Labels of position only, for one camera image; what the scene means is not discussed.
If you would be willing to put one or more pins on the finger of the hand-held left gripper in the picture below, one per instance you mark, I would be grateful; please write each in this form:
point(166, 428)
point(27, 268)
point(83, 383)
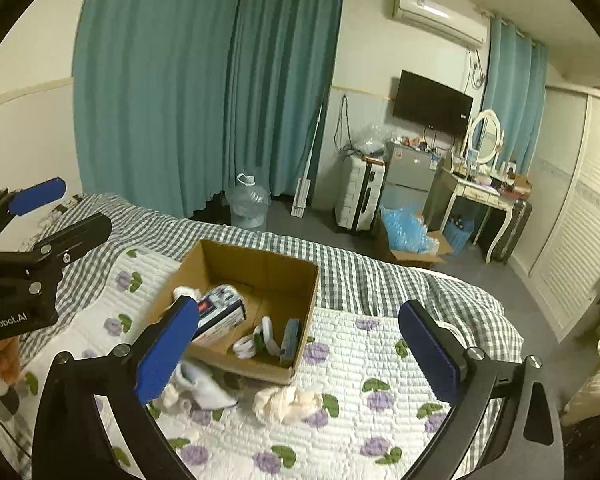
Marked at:
point(77, 235)
point(37, 195)

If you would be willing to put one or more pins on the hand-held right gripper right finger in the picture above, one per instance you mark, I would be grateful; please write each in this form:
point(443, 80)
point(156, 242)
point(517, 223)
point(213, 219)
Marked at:
point(430, 355)

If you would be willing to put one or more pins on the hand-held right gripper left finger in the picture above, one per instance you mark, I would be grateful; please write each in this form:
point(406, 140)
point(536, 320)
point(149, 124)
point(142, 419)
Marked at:
point(166, 352)

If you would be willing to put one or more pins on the white and pale blue sock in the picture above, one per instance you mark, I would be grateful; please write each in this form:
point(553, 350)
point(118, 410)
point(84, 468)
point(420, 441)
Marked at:
point(207, 387)

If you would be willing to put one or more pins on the brown cardboard box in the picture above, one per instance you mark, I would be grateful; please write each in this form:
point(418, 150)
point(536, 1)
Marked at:
point(252, 270)

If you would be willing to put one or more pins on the cream cloth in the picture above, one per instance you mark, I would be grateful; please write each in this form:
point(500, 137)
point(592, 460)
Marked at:
point(285, 402)

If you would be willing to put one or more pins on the small cream sock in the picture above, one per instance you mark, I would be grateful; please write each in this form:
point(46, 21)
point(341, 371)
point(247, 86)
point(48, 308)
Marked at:
point(172, 399)

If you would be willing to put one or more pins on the orange and white plush toy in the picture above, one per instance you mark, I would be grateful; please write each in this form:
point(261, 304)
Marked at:
point(2, 365)

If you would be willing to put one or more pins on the small white sock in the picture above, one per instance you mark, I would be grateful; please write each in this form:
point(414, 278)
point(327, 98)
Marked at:
point(185, 292)

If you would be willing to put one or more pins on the white and blue tissue pack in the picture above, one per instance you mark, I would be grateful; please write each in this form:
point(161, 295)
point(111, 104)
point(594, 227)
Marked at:
point(222, 310)

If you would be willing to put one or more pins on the white rolled socks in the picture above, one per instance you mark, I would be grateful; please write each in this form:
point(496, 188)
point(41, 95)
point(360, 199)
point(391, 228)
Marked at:
point(245, 346)

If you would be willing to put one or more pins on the open cardboard box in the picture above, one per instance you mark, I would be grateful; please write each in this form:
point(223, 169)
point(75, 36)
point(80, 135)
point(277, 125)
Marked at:
point(430, 259)

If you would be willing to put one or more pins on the green checked blanket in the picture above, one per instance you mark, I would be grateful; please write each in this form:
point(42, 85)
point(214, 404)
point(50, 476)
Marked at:
point(370, 275)

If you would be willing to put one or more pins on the blue basket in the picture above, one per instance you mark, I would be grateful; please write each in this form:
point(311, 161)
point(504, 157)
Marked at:
point(457, 237)

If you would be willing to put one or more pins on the teal folded cloth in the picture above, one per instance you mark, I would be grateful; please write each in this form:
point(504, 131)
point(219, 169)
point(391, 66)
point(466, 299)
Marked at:
point(290, 342)

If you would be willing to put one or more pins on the pile of blue plastic bags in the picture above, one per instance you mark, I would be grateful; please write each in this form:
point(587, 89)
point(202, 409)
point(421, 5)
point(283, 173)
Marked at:
point(405, 230)

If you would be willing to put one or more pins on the dark suitcase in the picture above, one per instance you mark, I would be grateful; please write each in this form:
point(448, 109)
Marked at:
point(512, 232)

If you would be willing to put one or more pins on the teal curtain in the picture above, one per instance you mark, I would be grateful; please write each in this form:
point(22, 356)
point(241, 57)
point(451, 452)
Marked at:
point(517, 100)
point(285, 85)
point(150, 85)

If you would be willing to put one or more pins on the white dressing table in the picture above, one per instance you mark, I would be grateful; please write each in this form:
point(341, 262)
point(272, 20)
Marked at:
point(480, 195)

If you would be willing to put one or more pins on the clear water jug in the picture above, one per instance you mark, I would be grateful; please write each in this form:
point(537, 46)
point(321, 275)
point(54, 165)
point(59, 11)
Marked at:
point(247, 205)

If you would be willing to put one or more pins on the cream bedding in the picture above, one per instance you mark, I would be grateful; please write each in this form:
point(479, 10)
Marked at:
point(597, 385)

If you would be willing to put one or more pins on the white suitcase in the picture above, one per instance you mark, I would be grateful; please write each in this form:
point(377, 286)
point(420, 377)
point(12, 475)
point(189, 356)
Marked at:
point(357, 195)

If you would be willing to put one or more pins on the silver mini fridge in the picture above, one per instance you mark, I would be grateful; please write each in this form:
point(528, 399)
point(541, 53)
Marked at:
point(410, 172)

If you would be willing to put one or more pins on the clutter of cosmetics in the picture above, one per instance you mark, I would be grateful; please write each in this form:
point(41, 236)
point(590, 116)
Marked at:
point(500, 180)

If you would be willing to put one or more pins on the white louvred wardrobe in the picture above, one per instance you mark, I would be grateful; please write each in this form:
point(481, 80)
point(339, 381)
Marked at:
point(580, 220)

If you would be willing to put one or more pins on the white flat mop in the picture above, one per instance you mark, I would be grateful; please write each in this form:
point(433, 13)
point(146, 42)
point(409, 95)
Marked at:
point(305, 180)

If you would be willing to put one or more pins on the clear plastic bag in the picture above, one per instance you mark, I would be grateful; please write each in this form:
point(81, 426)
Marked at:
point(372, 137)

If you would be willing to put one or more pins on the white oval mirror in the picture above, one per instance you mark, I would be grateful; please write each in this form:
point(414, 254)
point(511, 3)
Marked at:
point(485, 135)

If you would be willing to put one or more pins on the black flat television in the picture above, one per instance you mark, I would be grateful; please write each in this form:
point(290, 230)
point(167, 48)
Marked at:
point(430, 102)

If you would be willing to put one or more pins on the white air conditioner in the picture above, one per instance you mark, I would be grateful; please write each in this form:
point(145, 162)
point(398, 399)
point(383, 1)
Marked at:
point(437, 15)

